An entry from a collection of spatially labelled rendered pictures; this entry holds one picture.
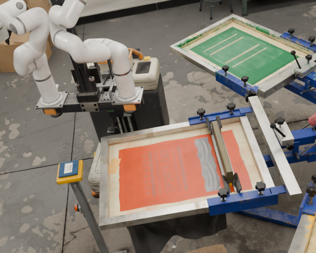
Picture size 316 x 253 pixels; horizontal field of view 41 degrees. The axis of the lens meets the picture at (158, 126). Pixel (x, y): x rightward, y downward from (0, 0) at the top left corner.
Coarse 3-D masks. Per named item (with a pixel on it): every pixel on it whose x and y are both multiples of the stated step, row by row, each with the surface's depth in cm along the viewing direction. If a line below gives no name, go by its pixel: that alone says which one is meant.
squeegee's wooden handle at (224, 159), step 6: (216, 126) 208; (216, 132) 205; (216, 138) 202; (222, 138) 201; (216, 144) 206; (222, 144) 198; (222, 150) 195; (222, 156) 192; (222, 162) 193; (228, 162) 189; (228, 168) 186; (228, 174) 185; (228, 180) 188
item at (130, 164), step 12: (228, 132) 219; (156, 144) 220; (168, 144) 219; (180, 144) 218; (192, 144) 216; (228, 144) 212; (120, 156) 218; (132, 156) 216; (192, 156) 210; (216, 156) 207; (240, 156) 204; (120, 168) 211; (132, 168) 210
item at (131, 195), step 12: (192, 168) 204; (216, 168) 201; (240, 168) 199; (120, 180) 205; (132, 180) 204; (192, 180) 198; (204, 180) 197; (240, 180) 193; (120, 192) 199; (132, 192) 198; (180, 192) 193; (192, 192) 192; (204, 192) 191; (216, 192) 190; (120, 204) 194; (132, 204) 193; (144, 204) 191; (156, 204) 190
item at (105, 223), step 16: (160, 128) 224; (176, 128) 222; (192, 128) 223; (112, 144) 226; (256, 144) 204; (256, 160) 196; (160, 208) 184; (176, 208) 183; (192, 208) 181; (208, 208) 181; (112, 224) 182; (128, 224) 183
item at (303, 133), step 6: (294, 132) 199; (300, 132) 198; (306, 132) 198; (312, 132) 197; (294, 138) 196; (300, 138) 196; (306, 138) 196; (312, 138) 196; (300, 144) 198; (306, 144) 198
